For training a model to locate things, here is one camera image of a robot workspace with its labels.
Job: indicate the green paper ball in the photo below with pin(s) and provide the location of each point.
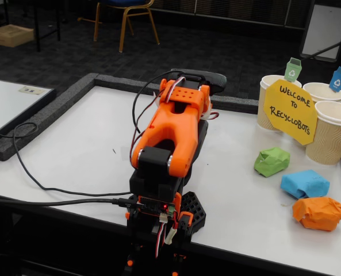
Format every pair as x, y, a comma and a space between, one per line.
272, 162

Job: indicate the blue paper ball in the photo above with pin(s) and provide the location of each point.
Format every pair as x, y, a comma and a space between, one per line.
305, 182

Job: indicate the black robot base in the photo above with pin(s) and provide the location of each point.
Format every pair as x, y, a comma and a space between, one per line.
196, 207

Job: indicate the orange and black robot arm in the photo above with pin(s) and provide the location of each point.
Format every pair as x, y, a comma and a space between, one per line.
170, 123

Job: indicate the clear tape strip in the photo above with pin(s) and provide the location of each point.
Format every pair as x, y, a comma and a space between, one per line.
125, 153

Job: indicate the black webcam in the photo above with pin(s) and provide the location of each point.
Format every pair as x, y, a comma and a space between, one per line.
214, 82

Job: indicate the black orange table clamp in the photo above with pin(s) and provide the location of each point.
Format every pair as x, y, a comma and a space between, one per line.
130, 262
185, 220

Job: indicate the ribbed beige paper cup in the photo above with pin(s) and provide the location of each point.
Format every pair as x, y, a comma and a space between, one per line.
319, 92
263, 112
328, 141

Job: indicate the yellow welcome paper sign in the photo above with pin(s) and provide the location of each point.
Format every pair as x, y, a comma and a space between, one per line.
291, 126

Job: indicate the green recycling bin label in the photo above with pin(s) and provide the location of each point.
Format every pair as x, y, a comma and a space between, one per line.
292, 72

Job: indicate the small paper sticker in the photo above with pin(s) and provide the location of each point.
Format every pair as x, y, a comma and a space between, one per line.
30, 90

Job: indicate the orange crumpled paper ball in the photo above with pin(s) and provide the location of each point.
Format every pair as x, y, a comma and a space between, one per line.
319, 214

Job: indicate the blue recycling bin label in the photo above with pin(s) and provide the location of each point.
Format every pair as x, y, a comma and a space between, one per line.
338, 80

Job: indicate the brown cardboard box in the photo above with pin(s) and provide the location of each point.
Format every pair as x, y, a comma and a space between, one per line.
10, 36

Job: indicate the orange controller board mount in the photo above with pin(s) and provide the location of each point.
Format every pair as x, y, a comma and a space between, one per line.
158, 205

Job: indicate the gold frame blue chair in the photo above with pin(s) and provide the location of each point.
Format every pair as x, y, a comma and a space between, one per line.
124, 2

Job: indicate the black metal table frame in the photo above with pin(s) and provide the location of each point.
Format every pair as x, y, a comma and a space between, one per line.
37, 28

